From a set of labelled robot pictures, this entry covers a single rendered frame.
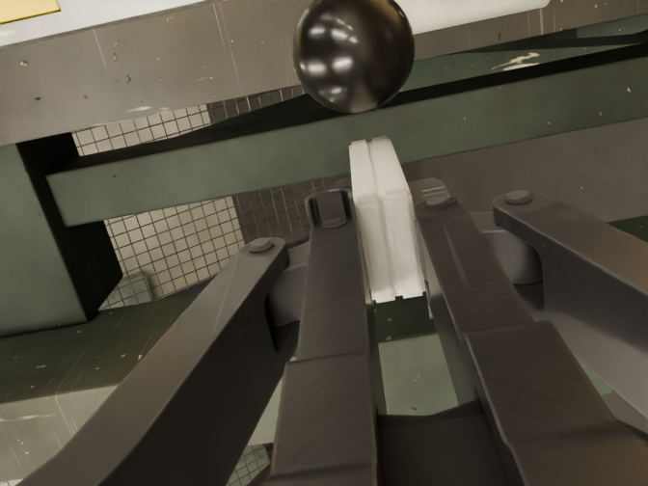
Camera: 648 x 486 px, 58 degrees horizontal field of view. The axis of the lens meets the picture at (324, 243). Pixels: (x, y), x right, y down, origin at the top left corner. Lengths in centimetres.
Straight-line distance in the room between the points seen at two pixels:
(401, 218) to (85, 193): 31
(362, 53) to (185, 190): 26
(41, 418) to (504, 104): 35
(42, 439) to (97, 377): 5
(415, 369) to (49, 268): 26
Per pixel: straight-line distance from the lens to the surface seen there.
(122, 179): 42
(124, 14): 31
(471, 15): 31
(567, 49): 109
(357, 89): 18
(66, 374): 41
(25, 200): 44
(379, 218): 15
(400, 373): 35
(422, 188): 18
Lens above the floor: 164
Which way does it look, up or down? 25 degrees down
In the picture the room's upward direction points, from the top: 113 degrees counter-clockwise
